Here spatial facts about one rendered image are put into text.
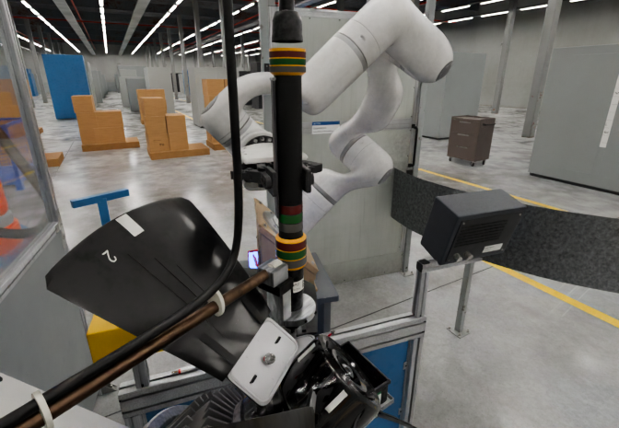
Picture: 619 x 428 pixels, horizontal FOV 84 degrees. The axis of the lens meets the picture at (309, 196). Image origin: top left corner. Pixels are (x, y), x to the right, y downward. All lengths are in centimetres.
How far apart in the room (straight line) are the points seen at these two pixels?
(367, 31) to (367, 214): 213
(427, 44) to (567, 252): 168
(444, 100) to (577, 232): 818
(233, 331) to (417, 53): 64
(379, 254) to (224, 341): 253
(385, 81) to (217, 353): 74
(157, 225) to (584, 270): 215
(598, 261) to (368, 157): 155
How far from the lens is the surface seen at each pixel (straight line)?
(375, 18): 72
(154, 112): 788
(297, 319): 52
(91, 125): 959
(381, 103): 96
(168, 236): 50
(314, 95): 66
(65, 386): 36
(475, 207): 113
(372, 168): 107
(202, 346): 46
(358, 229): 275
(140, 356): 38
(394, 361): 132
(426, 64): 83
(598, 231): 226
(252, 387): 49
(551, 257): 230
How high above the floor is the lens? 159
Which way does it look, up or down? 19 degrees down
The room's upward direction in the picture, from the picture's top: straight up
